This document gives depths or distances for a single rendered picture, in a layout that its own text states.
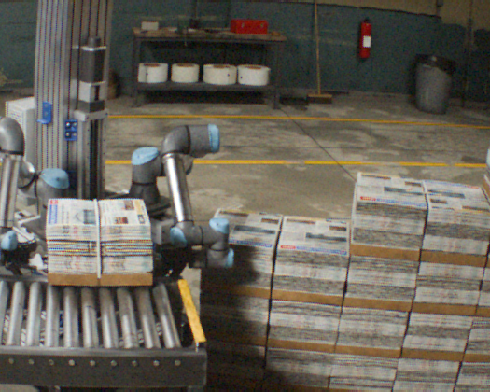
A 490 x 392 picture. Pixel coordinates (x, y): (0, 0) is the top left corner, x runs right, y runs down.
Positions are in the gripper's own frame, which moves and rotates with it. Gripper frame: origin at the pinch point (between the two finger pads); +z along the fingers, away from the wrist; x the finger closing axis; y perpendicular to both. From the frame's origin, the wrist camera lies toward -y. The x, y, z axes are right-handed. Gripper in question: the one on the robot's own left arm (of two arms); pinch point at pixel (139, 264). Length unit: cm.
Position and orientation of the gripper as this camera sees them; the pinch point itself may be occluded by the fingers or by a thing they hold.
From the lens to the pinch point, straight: 278.1
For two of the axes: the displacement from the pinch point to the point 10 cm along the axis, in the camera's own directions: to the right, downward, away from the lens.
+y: 0.5, -9.7, -2.5
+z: -9.7, 0.1, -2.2
